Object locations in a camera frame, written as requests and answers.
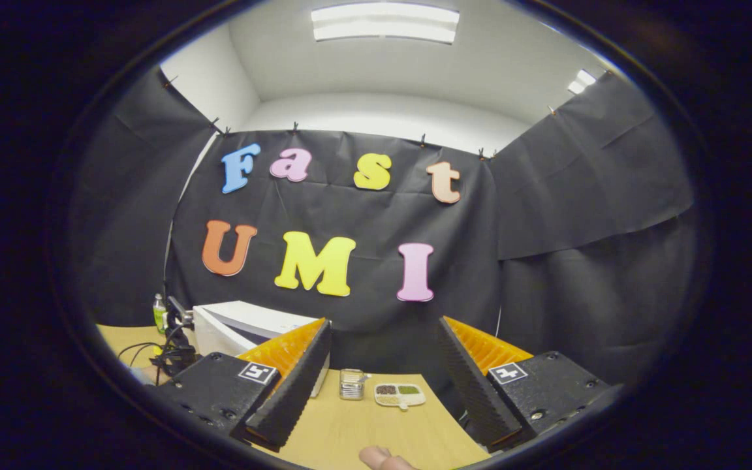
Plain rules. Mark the green drink bottle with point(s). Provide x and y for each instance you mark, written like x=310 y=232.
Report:
x=160 y=316

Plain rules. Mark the white microwave oven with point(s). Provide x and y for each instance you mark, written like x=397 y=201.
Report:
x=245 y=313

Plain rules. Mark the small ceiling light panel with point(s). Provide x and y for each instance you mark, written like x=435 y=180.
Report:
x=583 y=81

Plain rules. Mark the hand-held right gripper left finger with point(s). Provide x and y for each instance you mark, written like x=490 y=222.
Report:
x=294 y=391

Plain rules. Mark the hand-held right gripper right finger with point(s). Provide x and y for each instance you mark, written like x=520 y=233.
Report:
x=474 y=391

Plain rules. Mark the black backdrop cloth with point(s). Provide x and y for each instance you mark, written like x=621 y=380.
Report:
x=350 y=209

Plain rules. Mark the large ceiling light panel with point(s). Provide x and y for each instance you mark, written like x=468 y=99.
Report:
x=386 y=23

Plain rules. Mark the divided seasoning dish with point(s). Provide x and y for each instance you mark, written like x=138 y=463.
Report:
x=399 y=393

